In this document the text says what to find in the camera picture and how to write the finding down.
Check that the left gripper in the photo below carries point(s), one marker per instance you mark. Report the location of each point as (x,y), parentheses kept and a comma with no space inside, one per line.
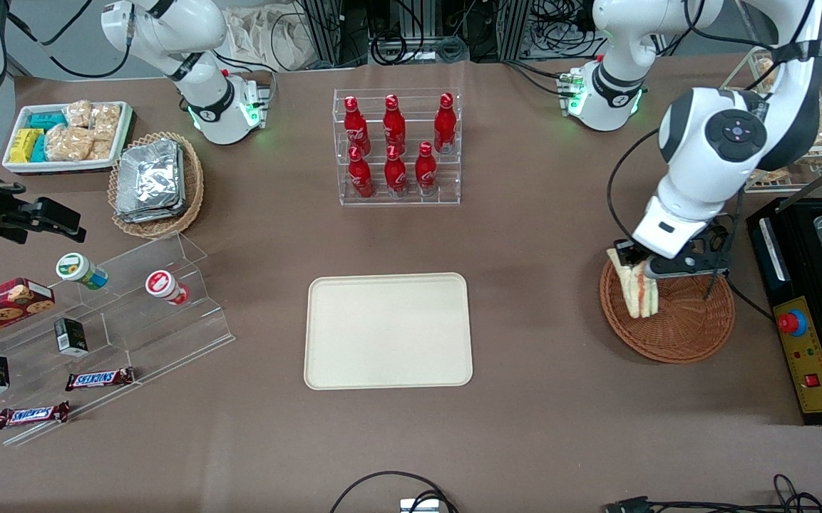
(625,252)

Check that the triangle sandwich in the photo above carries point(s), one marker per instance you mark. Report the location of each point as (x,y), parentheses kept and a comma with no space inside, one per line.
(639,296)

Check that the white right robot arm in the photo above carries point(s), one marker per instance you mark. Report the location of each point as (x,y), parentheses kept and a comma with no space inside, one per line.
(189,35)

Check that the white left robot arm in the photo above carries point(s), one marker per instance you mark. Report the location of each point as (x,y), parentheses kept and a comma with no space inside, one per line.
(696,142)

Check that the white rectangular snack tray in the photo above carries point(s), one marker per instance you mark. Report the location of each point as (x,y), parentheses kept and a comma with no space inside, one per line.
(54,167)

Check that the round brown wicker basket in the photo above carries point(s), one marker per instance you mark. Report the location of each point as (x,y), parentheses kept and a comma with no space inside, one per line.
(681,328)

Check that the light oval wicker basket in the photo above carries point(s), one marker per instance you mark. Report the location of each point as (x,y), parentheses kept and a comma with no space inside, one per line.
(193,185)

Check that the cream plastic tray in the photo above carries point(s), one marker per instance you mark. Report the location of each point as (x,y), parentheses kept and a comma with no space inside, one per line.
(375,335)

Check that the green lid cup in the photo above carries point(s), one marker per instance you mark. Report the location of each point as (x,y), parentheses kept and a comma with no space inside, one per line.
(75,268)

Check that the teal snack pack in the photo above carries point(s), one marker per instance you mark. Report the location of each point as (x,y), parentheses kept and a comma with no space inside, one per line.
(47,120)
(39,148)

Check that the rice cracker bag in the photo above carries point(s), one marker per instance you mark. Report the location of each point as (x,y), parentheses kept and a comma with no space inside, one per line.
(68,144)
(102,149)
(78,114)
(106,121)

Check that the yellow snack pack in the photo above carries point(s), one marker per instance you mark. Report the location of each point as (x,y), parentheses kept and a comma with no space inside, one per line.
(24,146)

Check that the red lid cup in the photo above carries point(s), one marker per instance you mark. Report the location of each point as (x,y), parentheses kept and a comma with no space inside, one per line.
(161,283)

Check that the clear acrylic stepped shelf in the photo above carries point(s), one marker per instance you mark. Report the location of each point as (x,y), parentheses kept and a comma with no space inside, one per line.
(168,335)

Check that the snickers bar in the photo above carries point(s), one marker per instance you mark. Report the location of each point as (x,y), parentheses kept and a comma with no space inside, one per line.
(33,415)
(99,379)

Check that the red emergency stop button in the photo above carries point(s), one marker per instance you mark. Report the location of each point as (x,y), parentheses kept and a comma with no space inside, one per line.
(793,323)

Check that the black machine with yellow panel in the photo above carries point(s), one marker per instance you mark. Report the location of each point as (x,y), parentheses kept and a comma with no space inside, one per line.
(817,356)

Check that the red cola bottle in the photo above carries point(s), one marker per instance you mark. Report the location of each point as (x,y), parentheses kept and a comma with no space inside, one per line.
(445,125)
(396,174)
(425,171)
(355,128)
(394,125)
(361,178)

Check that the clear acrylic bottle rack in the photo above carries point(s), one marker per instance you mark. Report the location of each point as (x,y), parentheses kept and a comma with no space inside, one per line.
(410,196)

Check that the beige cloth bag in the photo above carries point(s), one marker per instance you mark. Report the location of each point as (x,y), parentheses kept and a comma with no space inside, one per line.
(268,43)

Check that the small silver device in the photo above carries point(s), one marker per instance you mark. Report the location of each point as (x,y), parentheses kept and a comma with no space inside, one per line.
(418,506)

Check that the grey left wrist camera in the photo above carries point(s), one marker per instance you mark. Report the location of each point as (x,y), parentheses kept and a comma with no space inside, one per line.
(681,265)

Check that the aluminium frame post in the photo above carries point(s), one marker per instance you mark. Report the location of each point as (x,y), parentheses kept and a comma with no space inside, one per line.
(512,28)
(321,32)

